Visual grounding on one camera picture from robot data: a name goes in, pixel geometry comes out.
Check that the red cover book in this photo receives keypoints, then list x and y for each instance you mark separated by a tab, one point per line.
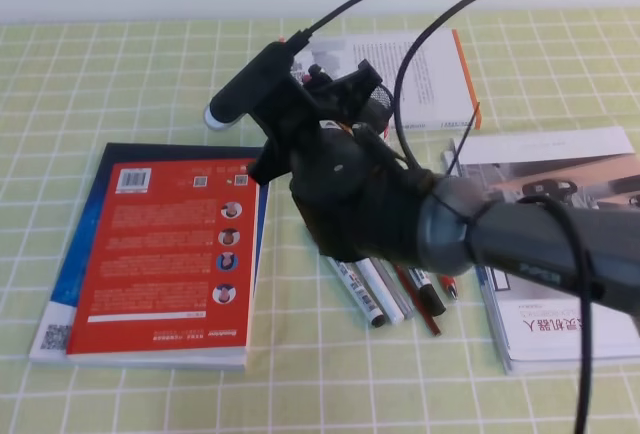
170	277

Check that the black mesh pen holder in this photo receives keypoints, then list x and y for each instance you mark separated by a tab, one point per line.
378	111

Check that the white light blue marker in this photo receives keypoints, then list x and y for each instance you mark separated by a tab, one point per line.
380	291

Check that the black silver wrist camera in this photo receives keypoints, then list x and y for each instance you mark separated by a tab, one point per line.
250	86

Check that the grey glitter pen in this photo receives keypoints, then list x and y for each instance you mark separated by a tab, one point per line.
399	296

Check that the white marker in holder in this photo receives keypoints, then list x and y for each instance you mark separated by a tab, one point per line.
317	72

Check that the white marker black cap right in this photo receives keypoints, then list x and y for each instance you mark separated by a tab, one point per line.
426	291

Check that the red wooden pencil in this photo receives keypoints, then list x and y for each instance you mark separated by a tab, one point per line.
413	295

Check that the white marker black cap left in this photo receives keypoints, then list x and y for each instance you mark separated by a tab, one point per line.
355	287

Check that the red retractable pen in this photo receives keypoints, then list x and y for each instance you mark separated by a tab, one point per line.
448	284

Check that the blue cover book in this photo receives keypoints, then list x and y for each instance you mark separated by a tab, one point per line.
53	334

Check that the robot photo cover book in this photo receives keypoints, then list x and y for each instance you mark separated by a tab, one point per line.
555	144

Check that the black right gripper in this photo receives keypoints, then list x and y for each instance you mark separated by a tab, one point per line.
354	195

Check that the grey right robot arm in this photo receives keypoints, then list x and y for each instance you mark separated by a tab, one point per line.
592	255

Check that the white book orange spine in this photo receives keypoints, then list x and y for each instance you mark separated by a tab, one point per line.
437	92

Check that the white marker black cap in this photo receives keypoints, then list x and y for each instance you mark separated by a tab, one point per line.
426	291
355	287

